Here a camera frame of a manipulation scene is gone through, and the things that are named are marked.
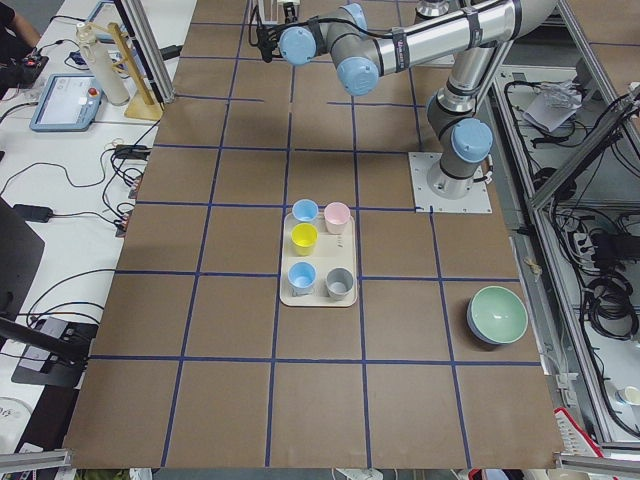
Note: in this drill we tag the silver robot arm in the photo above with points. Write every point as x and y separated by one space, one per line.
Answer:
477 35

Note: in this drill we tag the yellow plastic cup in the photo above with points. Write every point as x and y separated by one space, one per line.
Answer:
304 237

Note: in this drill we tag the pink plastic cup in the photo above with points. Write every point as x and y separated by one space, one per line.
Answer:
337 216

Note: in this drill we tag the blue plastic cup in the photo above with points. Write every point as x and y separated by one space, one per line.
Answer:
305 211
301 278

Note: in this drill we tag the grey plastic cup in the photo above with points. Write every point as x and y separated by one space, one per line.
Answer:
339 283

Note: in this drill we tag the wooden cup stand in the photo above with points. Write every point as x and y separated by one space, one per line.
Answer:
142 105

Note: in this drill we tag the cream plastic tray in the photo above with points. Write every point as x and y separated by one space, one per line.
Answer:
331 251

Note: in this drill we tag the green and blue bowls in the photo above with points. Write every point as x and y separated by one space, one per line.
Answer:
497 316

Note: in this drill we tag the crumpled white paper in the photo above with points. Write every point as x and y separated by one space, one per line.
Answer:
555 104

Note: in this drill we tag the white water bottle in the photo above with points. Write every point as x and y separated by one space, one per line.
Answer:
99 62

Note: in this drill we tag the teach pendant tablet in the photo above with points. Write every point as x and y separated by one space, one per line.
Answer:
69 103

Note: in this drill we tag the black power adapter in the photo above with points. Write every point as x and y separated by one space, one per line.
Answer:
34 213

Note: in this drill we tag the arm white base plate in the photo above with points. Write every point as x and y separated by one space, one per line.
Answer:
426 200

